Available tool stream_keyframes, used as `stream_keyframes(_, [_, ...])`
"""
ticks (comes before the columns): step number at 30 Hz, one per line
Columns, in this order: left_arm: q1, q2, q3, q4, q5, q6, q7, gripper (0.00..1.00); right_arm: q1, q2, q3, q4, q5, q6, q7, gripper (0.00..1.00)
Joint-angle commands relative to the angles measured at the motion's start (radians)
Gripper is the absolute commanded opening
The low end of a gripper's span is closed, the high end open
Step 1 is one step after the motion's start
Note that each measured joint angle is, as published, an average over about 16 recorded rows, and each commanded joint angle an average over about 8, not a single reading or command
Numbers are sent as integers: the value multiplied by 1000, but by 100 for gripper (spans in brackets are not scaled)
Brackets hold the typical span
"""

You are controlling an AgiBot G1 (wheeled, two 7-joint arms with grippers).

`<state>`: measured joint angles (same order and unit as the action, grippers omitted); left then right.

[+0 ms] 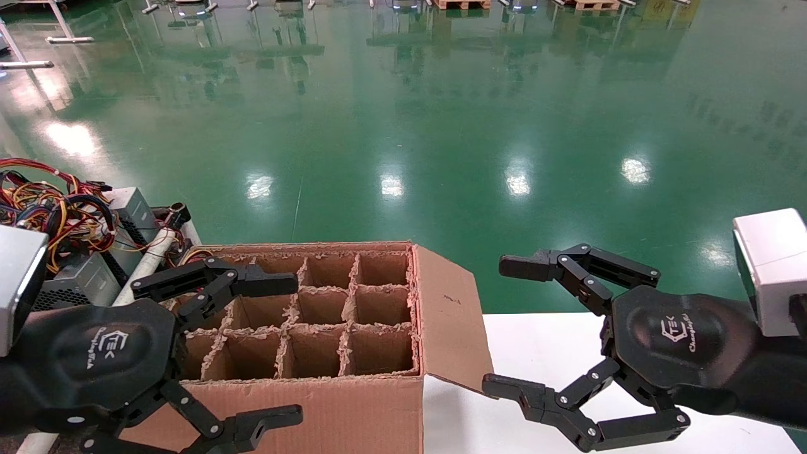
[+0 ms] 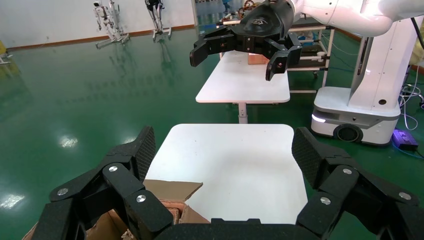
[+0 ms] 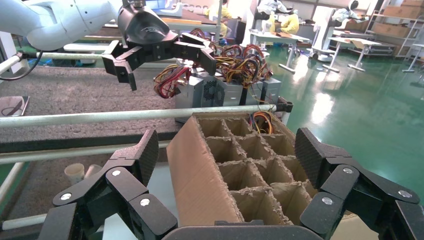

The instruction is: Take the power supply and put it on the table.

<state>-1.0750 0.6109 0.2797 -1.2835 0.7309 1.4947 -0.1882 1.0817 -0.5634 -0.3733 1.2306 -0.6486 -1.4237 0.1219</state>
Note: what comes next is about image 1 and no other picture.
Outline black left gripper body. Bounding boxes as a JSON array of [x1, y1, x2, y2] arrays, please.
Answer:
[[16, 299, 178, 434]]

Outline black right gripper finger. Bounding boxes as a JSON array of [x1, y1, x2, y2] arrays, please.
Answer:
[[482, 356, 691, 453], [499, 243, 661, 316]]

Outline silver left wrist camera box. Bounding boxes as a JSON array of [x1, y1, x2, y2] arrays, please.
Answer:
[[0, 226, 50, 358]]

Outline tangled coloured cable pile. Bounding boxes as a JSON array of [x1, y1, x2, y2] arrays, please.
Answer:
[[0, 158, 120, 275]]

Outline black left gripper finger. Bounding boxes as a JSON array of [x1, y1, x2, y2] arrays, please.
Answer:
[[82, 378, 303, 454], [131, 257, 299, 332]]

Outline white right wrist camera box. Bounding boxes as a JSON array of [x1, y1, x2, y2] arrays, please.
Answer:
[[733, 208, 807, 338]]

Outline brown cardboard box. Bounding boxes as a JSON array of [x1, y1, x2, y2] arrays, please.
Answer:
[[120, 242, 496, 454]]

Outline black tube fitting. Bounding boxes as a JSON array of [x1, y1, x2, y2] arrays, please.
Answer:
[[154, 202, 192, 231]]

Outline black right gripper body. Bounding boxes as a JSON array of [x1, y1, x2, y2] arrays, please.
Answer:
[[607, 286, 765, 417]]

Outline white plastic pipe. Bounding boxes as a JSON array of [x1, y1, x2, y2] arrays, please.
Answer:
[[113, 228, 178, 308]]

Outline cardboard divider grid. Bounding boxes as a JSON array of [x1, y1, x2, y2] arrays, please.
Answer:
[[170, 251, 422, 383]]

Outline white metal table leg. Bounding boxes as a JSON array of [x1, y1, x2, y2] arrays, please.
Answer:
[[0, 19, 54, 69], [47, 0, 95, 44]]

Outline silver power supply unit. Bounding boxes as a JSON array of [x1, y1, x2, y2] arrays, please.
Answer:
[[104, 187, 160, 281]]

